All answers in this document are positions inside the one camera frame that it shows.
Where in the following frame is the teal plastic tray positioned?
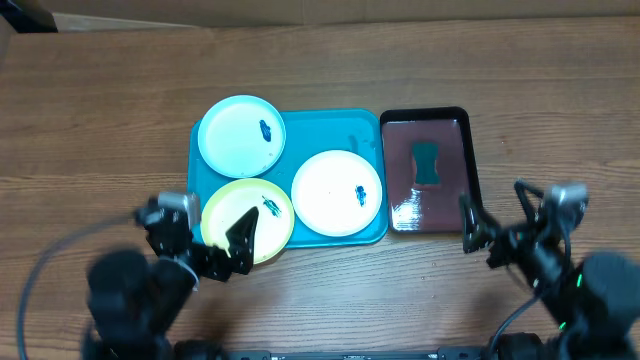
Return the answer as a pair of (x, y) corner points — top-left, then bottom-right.
(187, 109), (389, 249)

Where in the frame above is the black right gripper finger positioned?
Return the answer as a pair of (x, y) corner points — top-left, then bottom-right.
(514, 179), (544, 224)
(459, 194), (500, 253)

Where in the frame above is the cardboard sheet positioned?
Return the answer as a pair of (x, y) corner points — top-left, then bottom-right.
(41, 0), (639, 27)

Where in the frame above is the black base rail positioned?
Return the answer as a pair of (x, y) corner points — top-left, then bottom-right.
(172, 345), (489, 360)

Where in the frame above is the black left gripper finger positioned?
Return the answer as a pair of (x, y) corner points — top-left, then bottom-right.
(225, 207), (259, 275)
(149, 220), (193, 257)

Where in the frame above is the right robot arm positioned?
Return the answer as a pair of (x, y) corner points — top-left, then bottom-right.
(459, 180), (639, 359)

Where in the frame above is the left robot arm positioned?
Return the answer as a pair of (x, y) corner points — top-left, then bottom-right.
(83, 192), (259, 359)

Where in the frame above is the light blue plate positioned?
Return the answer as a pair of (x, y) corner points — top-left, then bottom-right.
(197, 95), (286, 178)

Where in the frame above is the white plate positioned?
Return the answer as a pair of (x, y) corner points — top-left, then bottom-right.
(291, 150), (383, 237)

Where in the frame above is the black tray with red liquid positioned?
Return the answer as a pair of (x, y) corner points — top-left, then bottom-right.
(380, 106), (482, 233)

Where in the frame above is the yellow plate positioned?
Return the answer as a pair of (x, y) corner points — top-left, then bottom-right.
(200, 178), (295, 264)

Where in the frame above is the green sponge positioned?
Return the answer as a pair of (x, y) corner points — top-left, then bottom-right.
(411, 142), (440, 186)

